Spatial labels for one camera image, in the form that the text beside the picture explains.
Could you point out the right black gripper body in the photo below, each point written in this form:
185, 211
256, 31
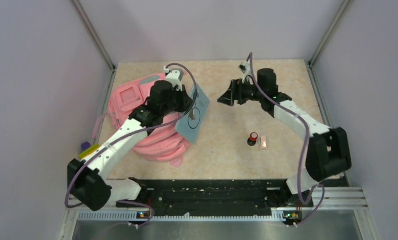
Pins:
245, 92

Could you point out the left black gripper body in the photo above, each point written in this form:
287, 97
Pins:
178, 103

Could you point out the light blue book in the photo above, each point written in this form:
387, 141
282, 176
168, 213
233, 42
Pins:
189, 126

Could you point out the pink student backpack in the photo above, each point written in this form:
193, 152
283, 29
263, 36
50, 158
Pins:
164, 144

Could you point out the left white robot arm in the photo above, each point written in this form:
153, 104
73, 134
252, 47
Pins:
87, 178

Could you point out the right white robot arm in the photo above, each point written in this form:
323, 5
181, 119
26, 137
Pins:
327, 151

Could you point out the pink eraser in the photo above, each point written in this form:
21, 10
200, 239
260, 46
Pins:
263, 143

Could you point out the yellow triangle ruler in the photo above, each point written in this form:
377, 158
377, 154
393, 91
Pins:
89, 151

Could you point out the purple block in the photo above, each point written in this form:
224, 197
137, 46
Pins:
85, 146

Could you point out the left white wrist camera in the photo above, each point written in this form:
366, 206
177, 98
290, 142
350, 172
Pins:
174, 76

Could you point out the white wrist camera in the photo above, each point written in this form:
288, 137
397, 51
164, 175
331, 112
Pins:
245, 68
174, 76

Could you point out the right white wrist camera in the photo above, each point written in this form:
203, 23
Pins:
245, 68

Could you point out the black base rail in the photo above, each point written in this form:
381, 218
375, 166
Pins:
216, 198

